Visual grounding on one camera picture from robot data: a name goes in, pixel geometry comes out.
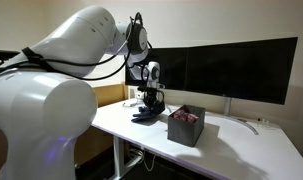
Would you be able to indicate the dark grey fabric box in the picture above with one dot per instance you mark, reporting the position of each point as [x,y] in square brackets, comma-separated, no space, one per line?
[186,133]

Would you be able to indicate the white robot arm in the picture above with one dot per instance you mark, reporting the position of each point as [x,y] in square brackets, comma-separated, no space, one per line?
[46,100]

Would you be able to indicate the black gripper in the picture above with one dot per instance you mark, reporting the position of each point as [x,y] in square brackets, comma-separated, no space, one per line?
[154,100]

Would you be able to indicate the dark blue towel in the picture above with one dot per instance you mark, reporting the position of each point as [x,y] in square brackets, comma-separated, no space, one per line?
[146,113]

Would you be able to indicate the wooden side panel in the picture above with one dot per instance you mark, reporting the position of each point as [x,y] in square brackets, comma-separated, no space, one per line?
[94,141]

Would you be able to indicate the pink red patterned cloth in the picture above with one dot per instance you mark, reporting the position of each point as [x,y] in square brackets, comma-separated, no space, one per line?
[185,116]

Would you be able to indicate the silver curved monitor stand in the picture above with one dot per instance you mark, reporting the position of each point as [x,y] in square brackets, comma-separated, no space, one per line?
[227,116]

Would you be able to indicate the left black monitor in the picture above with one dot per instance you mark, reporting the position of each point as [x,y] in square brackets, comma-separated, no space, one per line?
[254,70]

